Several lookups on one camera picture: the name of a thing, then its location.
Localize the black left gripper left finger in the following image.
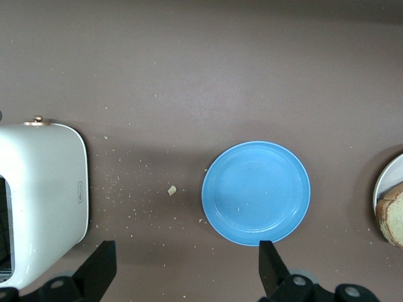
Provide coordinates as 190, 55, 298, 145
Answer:
0, 240, 118, 302

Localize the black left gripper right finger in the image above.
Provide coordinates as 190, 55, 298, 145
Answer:
258, 240, 382, 302

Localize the toasted bread slice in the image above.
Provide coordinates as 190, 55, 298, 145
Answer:
375, 182, 403, 249

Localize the blue plate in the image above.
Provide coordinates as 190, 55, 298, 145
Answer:
201, 140, 312, 247

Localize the beige plate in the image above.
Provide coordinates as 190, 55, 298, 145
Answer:
372, 153, 403, 221

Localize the white toaster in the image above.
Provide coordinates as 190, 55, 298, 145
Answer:
0, 109, 89, 289

